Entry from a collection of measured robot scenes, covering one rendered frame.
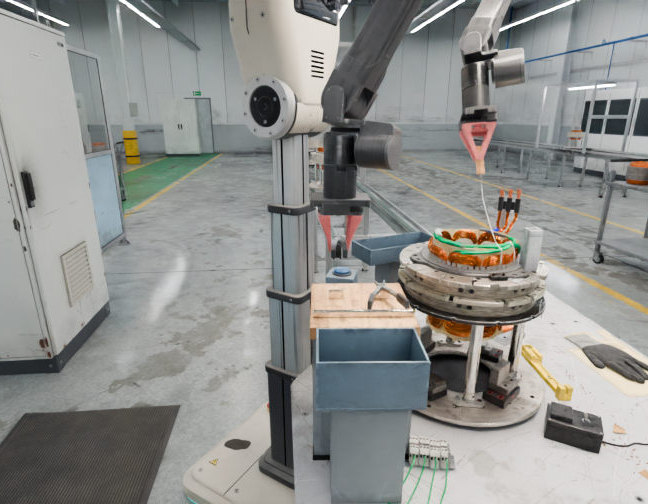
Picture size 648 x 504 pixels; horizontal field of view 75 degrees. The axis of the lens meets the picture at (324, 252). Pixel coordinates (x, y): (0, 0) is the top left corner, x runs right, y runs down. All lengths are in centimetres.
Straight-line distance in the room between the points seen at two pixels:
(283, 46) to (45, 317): 217
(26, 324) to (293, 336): 189
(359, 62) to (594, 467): 84
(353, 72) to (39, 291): 234
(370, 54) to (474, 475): 75
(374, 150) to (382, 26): 18
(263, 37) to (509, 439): 101
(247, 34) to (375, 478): 95
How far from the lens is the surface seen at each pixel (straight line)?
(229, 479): 162
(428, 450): 88
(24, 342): 292
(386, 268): 122
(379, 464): 78
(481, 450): 97
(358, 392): 67
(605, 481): 100
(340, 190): 70
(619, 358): 139
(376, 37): 71
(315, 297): 84
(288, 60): 106
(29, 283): 274
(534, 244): 98
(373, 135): 68
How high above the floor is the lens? 141
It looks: 18 degrees down
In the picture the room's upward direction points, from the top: straight up
